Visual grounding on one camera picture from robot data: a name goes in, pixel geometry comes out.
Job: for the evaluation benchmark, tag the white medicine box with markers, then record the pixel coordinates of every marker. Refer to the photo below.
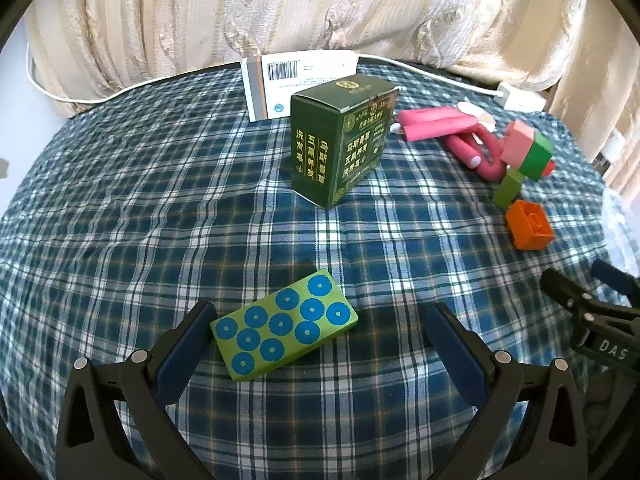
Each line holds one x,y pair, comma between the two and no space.
272,87

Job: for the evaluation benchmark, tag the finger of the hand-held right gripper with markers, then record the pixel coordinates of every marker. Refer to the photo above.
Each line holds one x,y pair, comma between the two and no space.
575,290
617,280

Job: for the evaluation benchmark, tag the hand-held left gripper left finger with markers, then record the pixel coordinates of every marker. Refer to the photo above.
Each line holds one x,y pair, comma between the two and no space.
184,352

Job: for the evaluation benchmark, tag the dark green carton box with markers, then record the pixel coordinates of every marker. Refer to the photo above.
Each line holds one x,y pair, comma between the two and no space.
320,150

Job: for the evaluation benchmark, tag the tall green wooden block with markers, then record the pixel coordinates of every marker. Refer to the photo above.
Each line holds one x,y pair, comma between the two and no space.
507,190

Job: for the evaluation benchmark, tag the green tile with blue dots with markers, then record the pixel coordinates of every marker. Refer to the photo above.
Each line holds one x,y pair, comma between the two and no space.
285,327

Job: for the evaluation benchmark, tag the blue plaid cloth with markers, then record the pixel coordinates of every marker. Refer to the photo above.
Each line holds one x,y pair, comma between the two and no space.
150,200

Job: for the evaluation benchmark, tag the orange toy brick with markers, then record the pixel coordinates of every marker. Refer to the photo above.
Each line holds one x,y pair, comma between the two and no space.
530,227

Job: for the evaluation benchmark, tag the pink wooden block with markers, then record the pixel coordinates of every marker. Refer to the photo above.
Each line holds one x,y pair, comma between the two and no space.
517,142

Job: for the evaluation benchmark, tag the pink foam hair roller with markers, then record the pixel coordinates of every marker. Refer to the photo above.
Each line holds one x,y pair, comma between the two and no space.
435,122
475,152

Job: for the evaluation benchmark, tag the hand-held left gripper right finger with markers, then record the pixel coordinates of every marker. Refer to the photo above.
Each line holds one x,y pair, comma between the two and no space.
456,355

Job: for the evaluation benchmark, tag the white small cup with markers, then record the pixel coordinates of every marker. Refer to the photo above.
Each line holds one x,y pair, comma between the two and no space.
475,112

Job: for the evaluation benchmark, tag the cream patterned curtain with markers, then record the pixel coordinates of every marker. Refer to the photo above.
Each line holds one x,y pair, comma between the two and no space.
200,15

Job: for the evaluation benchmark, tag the white power strip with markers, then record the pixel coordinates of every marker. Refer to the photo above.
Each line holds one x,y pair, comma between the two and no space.
522,97

